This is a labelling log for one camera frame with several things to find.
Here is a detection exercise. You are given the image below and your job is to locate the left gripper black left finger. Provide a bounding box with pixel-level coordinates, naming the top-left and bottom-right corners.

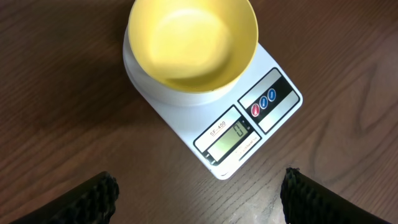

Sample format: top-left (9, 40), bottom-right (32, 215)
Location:
top-left (11, 171), bottom-right (119, 224)

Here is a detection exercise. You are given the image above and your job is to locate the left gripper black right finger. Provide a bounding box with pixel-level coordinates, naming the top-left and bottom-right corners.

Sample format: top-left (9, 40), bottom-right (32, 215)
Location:
top-left (280, 167), bottom-right (388, 224)

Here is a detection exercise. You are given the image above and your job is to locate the white digital kitchen scale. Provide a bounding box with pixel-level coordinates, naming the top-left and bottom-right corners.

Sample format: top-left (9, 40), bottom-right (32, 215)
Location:
top-left (123, 36), bottom-right (303, 180)

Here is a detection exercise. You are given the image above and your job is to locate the yellow plastic bowl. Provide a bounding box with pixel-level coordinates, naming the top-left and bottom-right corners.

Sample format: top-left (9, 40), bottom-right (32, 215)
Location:
top-left (127, 0), bottom-right (259, 93)

